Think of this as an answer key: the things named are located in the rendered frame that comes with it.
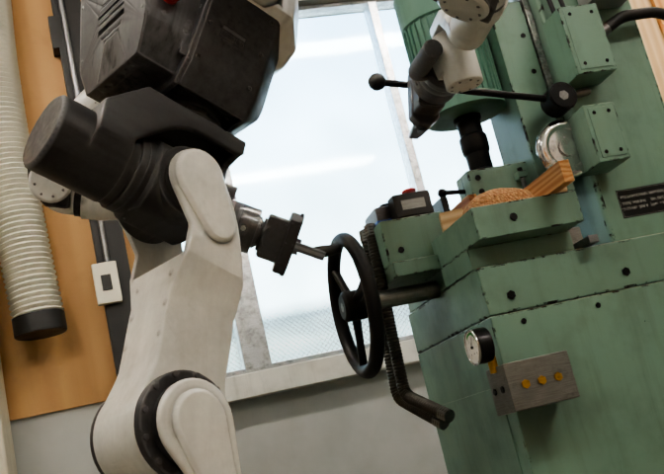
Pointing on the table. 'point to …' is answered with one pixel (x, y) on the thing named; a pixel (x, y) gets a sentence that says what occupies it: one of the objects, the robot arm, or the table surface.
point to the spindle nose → (473, 141)
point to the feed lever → (561, 94)
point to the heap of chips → (498, 197)
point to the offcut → (450, 217)
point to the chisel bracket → (491, 179)
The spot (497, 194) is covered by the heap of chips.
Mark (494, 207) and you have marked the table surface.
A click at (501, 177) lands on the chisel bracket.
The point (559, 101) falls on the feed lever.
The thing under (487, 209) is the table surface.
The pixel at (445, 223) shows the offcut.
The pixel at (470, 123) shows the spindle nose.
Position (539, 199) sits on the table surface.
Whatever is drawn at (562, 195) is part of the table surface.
